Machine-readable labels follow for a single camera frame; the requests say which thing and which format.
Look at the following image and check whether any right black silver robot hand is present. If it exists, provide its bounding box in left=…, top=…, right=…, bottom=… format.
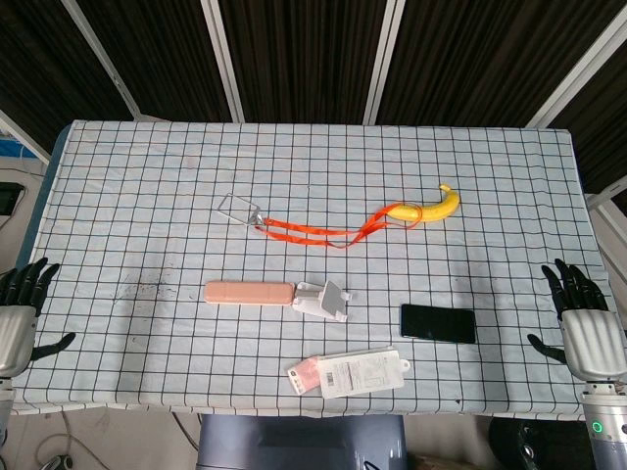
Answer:
left=526, top=258, right=627, bottom=382

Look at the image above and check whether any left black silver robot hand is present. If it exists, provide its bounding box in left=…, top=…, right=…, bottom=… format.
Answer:
left=0, top=258, right=77, bottom=379

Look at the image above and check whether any black smartphone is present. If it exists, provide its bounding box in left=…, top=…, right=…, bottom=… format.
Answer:
left=400, top=303, right=477, bottom=345

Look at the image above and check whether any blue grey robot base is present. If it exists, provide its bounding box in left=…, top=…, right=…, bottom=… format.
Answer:
left=197, top=414, right=408, bottom=470

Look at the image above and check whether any white phone stand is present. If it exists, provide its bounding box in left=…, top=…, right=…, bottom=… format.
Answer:
left=292, top=280, right=355, bottom=323

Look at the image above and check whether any black round floor object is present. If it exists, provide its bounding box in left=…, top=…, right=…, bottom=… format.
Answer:
left=489, top=418, right=595, bottom=470

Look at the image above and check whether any blue box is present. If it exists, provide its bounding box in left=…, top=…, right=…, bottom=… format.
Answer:
left=0, top=136, right=36, bottom=161

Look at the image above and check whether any checkered light blue tablecloth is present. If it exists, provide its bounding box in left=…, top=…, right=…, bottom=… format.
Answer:
left=9, top=119, right=619, bottom=420

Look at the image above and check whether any yellow banana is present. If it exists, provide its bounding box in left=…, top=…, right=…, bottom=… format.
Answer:
left=389, top=183, right=461, bottom=224

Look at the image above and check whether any white printed packaging bag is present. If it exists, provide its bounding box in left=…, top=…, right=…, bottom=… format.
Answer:
left=316, top=345, right=410, bottom=399

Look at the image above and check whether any clear badge holder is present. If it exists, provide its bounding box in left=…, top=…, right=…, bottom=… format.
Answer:
left=217, top=193, right=265, bottom=227

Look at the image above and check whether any pink small packet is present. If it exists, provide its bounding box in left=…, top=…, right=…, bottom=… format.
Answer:
left=286, top=356, right=324, bottom=395

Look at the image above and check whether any grey floor cable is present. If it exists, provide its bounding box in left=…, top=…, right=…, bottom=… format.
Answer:
left=34, top=413, right=77, bottom=470

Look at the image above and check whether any white metal frame post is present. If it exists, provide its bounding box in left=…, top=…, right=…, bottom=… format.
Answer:
left=585, top=178, right=627, bottom=275
left=525, top=7, right=627, bottom=127
left=363, top=0, right=407, bottom=124
left=62, top=0, right=142, bottom=119
left=0, top=110, right=53, bottom=165
left=200, top=0, right=246, bottom=123

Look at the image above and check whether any orange lanyard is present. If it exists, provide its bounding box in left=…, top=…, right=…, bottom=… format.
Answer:
left=254, top=202, right=423, bottom=249

